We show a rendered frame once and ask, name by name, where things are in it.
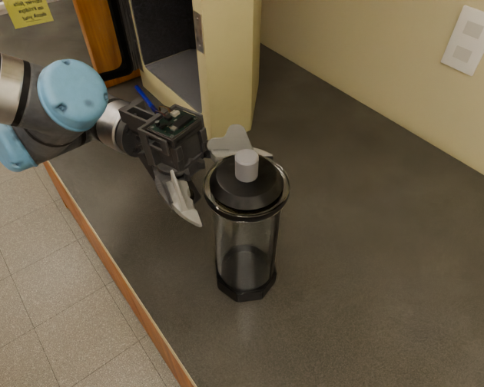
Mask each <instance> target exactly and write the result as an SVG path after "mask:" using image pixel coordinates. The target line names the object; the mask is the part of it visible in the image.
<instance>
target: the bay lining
mask: <svg viewBox="0 0 484 387"><path fill-rule="evenodd" d="M130 1H131V8H132V12H133V16H134V23H135V27H136V31H137V35H138V42H139V45H140V49H141V57H142V60H143V62H144V65H148V64H150V63H152V62H155V61H159V60H161V59H163V58H167V57H169V56H172V55H175V54H177V53H180V52H182V51H186V50H188V49H197V47H196V38H195V30H194V14H193V5H192V0H130Z"/></svg>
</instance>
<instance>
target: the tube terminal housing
mask: <svg viewBox="0 0 484 387"><path fill-rule="evenodd" d="M261 2H262V0H192V5H193V13H194V11H196V12H197V13H199V14H201V24H202V35H203V44H204V53H203V54H202V53H201V52H200V51H198V50H197V63H198V72H199V81H200V89H201V105H202V113H201V114H202V115H203V119H204V127H205V128H206V131H207V139H208V140H210V139H211V138H214V137H224V136H225V134H226V133H227V130H228V128H229V126H231V125H232V124H240V125H242V126H243V127H244V128H245V131H246V132H248V131H250V130H251V126H252V121H253V116H254V108H255V103H256V98H257V89H258V84H259V65H260V23H261ZM129 4H130V8H131V1H130V0H129ZM131 14H132V18H133V23H134V16H133V12H132V8H131ZM134 29H135V33H136V37H137V41H138V35H137V31H136V27H135V23H134ZM138 47H139V52H140V56H141V49H140V45H139V42H138ZM141 63H142V66H143V70H144V72H143V71H142V70H141V69H140V73H141V80H142V83H143V86H144V87H145V88H146V89H147V90H148V91H149V92H150V93H152V94H153V95H154V96H155V97H156V98H157V99H158V100H159V101H160V102H161V103H162V104H163V105H164V106H168V107H170V106H172V105H173V104H178V105H180V106H182V107H184V108H187V109H190V110H192V111H195V110H194V109H193V108H192V107H191V106H190V105H189V104H187V103H186V102H185V101H184V100H182V99H181V98H180V97H179V96H178V95H176V94H175V93H174V92H173V91H172V90H171V89H170V88H169V87H167V86H166V85H165V84H164V83H163V82H161V81H160V80H159V79H158V78H156V77H155V76H154V75H153V74H152V73H150V72H149V70H148V69H146V67H145V65H144V62H143V60H142V57H141Z"/></svg>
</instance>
